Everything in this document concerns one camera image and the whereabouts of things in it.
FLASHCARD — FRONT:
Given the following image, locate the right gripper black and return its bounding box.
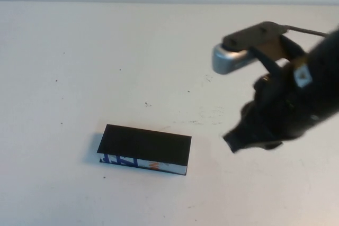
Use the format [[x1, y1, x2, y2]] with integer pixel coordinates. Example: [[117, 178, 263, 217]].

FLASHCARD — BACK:
[[222, 60, 339, 154]]

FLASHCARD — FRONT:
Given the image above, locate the thin black camera cable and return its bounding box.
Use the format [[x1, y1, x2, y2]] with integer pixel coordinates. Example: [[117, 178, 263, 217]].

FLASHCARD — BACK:
[[284, 24, 331, 38]]

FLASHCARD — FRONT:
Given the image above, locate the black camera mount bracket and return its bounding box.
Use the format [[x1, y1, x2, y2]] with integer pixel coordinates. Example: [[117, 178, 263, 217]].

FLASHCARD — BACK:
[[251, 34, 308, 78]]

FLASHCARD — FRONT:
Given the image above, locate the black patterned glasses case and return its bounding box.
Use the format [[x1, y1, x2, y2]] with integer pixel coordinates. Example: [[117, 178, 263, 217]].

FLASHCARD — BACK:
[[98, 123, 192, 176]]

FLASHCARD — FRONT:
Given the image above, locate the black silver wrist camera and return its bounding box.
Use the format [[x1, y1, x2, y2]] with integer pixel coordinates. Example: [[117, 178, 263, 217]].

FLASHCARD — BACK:
[[211, 21, 281, 75]]

